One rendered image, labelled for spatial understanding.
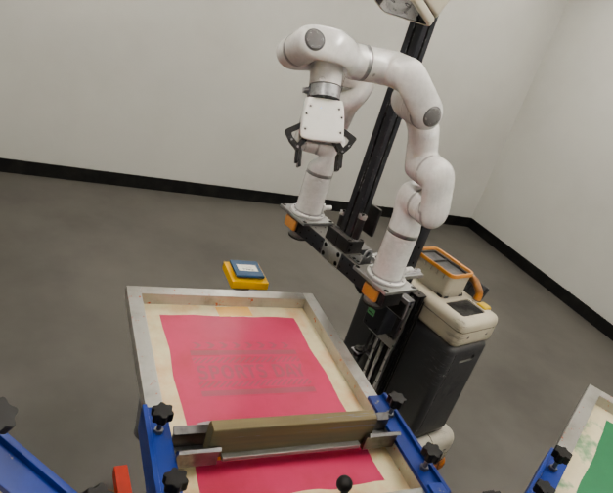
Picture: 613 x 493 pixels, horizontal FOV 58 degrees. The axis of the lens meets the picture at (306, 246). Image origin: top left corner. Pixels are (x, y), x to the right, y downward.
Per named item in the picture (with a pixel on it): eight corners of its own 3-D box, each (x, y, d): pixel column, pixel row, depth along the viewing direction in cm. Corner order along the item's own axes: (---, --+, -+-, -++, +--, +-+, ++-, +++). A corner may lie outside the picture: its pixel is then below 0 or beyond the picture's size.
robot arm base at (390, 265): (392, 264, 181) (409, 222, 174) (418, 285, 172) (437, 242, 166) (358, 267, 171) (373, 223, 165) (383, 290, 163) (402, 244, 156)
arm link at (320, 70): (291, 23, 120) (274, 36, 128) (286, 72, 120) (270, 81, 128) (351, 40, 126) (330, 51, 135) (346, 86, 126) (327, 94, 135)
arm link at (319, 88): (305, 79, 124) (304, 92, 124) (344, 84, 125) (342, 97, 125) (300, 88, 131) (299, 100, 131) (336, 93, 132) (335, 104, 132)
